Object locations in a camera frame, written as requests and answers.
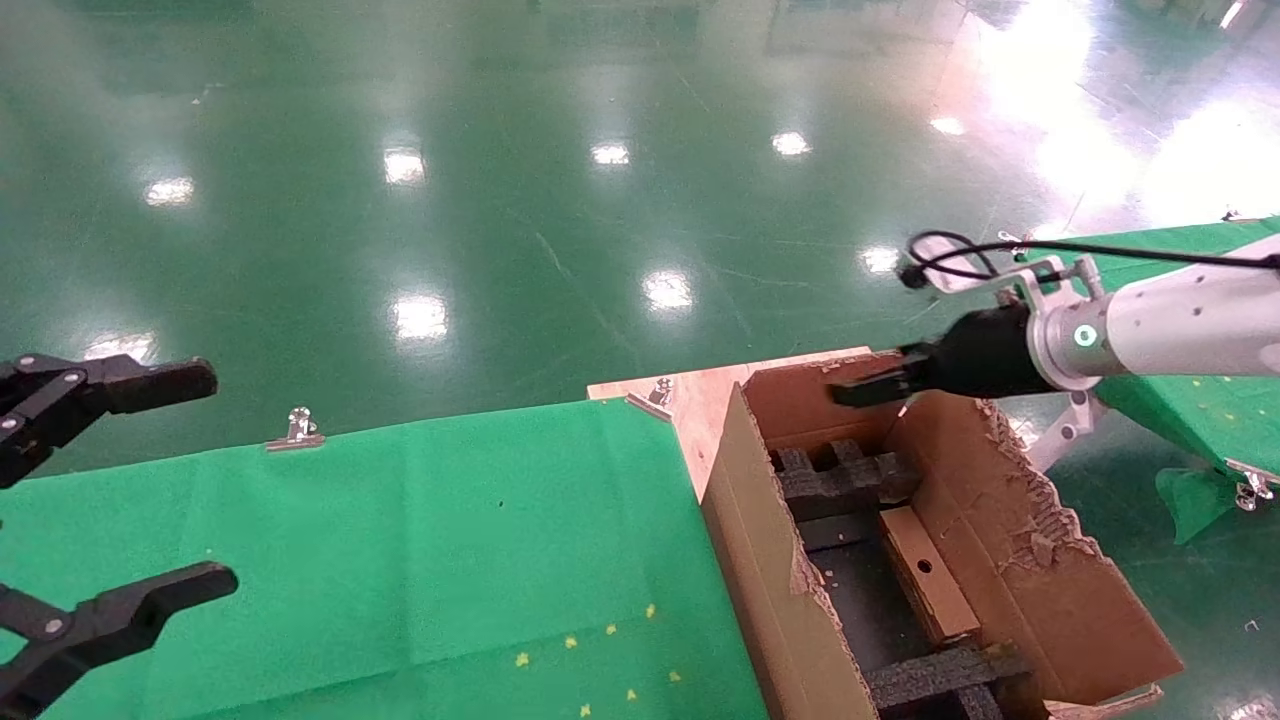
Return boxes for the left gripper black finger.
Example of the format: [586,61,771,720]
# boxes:
[0,562,241,720]
[0,353,221,491]

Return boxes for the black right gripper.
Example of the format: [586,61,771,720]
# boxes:
[830,305,1048,409]

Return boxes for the small brown cardboard box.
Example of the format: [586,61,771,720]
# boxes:
[878,505,983,648]

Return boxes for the large open cardboard carton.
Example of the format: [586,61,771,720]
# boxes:
[700,348,1186,720]

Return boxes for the large green table cloth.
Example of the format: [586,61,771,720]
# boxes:
[0,398,771,720]

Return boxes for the dark foam bottom pad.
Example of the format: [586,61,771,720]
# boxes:
[798,510,933,683]

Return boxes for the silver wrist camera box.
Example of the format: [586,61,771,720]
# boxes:
[925,257,1013,298]

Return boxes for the silver camera mount bracket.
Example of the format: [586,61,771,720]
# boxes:
[1000,253,1108,313]

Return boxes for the black camera cable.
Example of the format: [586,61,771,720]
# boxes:
[898,230,1280,289]

